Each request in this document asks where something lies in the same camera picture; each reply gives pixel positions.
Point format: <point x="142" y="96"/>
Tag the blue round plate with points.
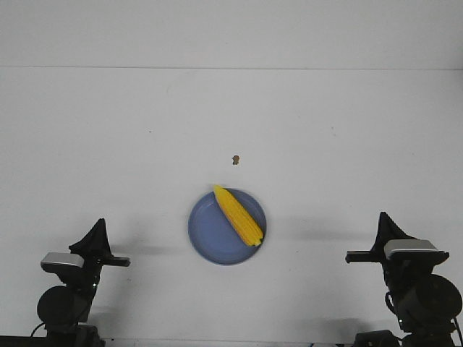
<point x="212" y="235"/>

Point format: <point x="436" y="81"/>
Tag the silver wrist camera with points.
<point x="55" y="262"/>
<point x="408" y="246"/>

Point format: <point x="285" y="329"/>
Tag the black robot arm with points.
<point x="426" y="305"/>
<point x="64" y="309"/>

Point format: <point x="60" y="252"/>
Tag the yellow corn cob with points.
<point x="241" y="221"/>

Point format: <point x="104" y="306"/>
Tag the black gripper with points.
<point x="83" y="274"/>
<point x="404" y="268"/>

